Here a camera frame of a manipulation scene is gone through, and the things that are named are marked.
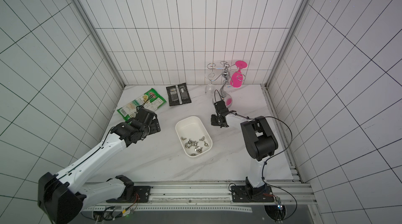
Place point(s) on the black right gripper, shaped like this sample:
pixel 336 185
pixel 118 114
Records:
pixel 220 114

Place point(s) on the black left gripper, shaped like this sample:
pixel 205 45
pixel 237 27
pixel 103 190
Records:
pixel 155 126

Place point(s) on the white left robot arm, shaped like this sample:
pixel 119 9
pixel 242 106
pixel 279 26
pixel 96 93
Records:
pixel 63 195

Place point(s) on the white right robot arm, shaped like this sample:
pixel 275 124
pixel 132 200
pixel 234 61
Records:
pixel 259 139

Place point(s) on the white plastic storage box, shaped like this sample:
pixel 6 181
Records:
pixel 192 128

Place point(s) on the green chips bag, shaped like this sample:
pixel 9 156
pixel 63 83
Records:
pixel 150 100

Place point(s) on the clear wine glass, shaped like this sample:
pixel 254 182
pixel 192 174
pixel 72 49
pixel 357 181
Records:
pixel 210 88

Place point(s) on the black snack packet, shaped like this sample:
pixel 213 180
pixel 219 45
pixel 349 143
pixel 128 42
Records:
pixel 178 95

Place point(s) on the pink wine glass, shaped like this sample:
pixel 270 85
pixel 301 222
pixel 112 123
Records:
pixel 238 78

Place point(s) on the chrome glass holder stand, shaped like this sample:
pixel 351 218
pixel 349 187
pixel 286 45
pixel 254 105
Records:
pixel 222 81

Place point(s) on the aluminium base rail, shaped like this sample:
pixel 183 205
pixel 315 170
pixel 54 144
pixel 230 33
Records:
pixel 220 196

